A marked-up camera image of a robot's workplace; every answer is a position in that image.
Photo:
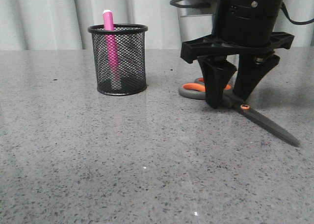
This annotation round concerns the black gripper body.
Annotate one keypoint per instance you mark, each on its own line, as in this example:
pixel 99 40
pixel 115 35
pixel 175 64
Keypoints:
pixel 239 27

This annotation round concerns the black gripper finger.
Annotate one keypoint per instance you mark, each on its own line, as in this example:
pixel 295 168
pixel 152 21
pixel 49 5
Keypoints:
pixel 251 70
pixel 217 73

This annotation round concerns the grey orange scissors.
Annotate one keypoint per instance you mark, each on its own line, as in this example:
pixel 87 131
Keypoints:
pixel 196 90

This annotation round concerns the pink marker pen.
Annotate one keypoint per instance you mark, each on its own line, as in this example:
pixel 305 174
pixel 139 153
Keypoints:
pixel 112 50

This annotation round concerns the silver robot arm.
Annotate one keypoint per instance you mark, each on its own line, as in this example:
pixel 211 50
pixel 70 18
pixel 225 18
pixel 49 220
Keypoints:
pixel 197 21

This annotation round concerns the black mesh pen holder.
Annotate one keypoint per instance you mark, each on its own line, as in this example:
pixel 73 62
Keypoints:
pixel 130 40

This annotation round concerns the grey white curtain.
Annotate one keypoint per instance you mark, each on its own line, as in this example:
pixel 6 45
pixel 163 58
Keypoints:
pixel 63 24

